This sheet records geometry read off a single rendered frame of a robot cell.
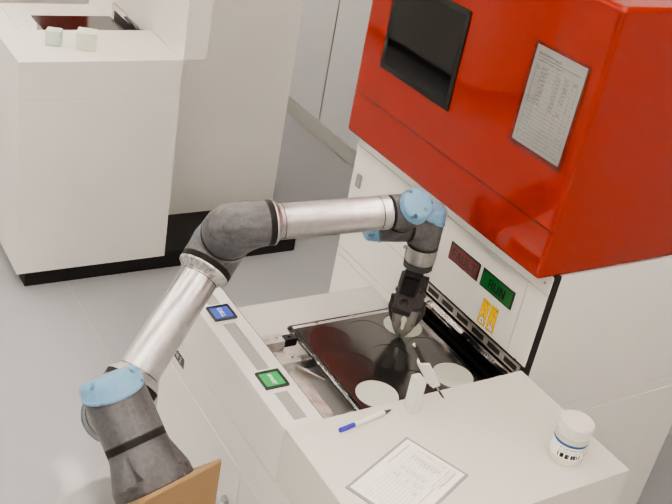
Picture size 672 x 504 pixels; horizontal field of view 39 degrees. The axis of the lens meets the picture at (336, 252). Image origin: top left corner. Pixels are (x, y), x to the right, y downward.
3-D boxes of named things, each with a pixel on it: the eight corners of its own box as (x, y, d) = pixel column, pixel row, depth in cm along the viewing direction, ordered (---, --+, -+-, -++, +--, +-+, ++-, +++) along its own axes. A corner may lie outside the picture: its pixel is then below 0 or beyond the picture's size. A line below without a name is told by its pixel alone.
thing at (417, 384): (423, 399, 202) (437, 349, 196) (433, 410, 199) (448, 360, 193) (400, 405, 199) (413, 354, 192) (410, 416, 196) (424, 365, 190)
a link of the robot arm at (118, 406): (106, 451, 166) (76, 380, 167) (99, 454, 178) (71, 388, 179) (169, 422, 170) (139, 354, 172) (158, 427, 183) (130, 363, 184)
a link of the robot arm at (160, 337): (71, 420, 177) (219, 194, 197) (66, 426, 190) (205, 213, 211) (126, 453, 178) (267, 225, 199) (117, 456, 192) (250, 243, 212)
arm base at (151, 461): (129, 503, 162) (107, 450, 163) (107, 509, 175) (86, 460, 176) (204, 466, 170) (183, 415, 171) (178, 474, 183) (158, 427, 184)
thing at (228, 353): (208, 326, 237) (214, 279, 230) (314, 471, 198) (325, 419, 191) (174, 332, 232) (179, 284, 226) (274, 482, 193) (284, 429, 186)
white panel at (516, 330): (343, 249, 284) (368, 127, 265) (514, 417, 226) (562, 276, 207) (335, 251, 282) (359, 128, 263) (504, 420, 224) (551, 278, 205)
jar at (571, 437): (565, 441, 198) (578, 405, 193) (588, 463, 193) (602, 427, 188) (540, 448, 194) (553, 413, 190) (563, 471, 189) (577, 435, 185)
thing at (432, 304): (406, 308, 256) (413, 279, 251) (508, 408, 224) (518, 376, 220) (401, 309, 255) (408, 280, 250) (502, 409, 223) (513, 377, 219)
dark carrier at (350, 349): (409, 309, 247) (409, 307, 246) (489, 388, 222) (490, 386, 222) (294, 330, 229) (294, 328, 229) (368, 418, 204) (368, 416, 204)
